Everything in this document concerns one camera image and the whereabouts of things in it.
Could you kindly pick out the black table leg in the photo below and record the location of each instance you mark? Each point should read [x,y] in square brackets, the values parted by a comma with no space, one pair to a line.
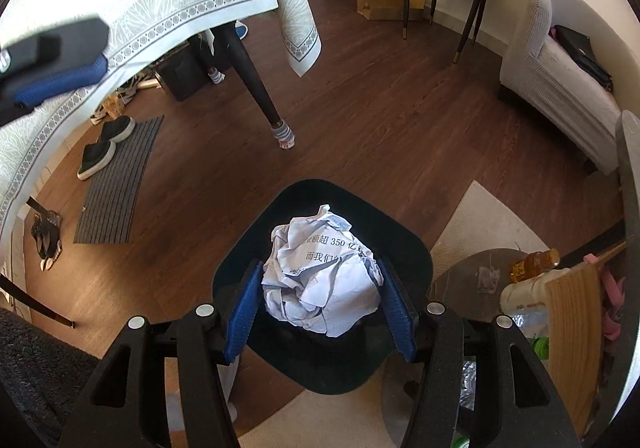
[250,77]

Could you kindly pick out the black bin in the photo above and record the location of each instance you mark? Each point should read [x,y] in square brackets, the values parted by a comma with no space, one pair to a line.
[395,248]

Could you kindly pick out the light wooden board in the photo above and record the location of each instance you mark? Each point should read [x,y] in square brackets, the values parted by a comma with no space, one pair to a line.
[575,353]

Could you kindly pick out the dark grey slipper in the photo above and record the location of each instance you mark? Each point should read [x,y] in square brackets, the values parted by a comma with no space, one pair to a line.
[117,127]
[97,160]

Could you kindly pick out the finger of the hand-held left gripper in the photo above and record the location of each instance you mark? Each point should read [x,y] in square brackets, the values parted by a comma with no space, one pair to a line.
[55,77]

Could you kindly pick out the white printed paper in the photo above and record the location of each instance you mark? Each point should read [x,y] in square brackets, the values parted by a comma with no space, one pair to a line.
[320,288]

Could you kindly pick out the black storage box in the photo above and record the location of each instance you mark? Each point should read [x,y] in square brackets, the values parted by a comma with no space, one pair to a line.
[182,72]

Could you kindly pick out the beige rug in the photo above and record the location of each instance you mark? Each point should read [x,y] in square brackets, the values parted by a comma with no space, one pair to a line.
[480,223]

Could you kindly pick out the striped table leg sock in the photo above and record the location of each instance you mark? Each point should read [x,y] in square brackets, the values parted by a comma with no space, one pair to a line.
[285,135]
[216,76]

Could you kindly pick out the white paper cup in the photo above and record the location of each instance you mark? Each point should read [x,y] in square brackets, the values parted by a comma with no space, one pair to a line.
[522,295]

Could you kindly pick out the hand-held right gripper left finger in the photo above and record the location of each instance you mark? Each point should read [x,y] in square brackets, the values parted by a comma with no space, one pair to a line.
[245,313]

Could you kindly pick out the pink plastic object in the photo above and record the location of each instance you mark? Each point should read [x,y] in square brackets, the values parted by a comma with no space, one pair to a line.
[612,298]

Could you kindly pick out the blue shoe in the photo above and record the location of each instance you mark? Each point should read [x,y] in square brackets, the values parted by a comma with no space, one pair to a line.
[241,30]

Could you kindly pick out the clear bottle with green cap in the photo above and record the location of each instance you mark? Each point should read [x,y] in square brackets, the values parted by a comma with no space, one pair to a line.
[535,328]

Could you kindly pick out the grey striped floor mat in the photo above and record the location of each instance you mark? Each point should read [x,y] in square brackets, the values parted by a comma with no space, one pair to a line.
[115,188]

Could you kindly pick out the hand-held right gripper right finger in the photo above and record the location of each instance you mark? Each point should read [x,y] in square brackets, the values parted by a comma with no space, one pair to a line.
[400,308]

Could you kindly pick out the tea bag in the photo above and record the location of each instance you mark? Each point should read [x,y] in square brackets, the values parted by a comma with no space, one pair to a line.
[488,279]

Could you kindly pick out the black sandals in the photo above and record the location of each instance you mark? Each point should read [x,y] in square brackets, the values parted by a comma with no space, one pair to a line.
[46,238]

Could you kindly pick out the black bag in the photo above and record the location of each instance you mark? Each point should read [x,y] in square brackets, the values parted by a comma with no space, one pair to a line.
[580,52]

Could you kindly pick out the flat cardboard box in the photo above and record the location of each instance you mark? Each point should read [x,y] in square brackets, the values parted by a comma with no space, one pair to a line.
[382,7]

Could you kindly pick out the grey armchair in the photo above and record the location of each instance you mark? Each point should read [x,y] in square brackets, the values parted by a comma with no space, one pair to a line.
[550,77]

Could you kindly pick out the orange drink bottle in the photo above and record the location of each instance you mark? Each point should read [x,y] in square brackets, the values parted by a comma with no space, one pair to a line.
[532,265]

